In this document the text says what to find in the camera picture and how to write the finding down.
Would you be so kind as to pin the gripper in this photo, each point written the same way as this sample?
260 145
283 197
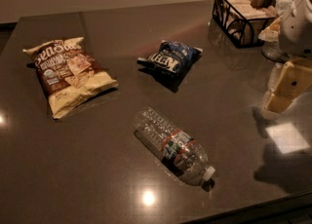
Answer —
296 28

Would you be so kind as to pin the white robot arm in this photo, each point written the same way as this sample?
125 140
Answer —
295 37

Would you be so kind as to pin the clear plastic water bottle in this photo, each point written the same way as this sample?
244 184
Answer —
176 149

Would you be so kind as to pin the glass jar with lid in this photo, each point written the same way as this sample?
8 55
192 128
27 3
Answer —
271 47

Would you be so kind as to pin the blue snack bag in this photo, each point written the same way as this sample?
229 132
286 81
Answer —
172 58

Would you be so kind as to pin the tan brown chip bag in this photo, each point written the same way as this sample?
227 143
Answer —
68 74

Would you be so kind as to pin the black wire condiment basket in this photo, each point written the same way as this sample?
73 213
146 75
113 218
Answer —
243 20

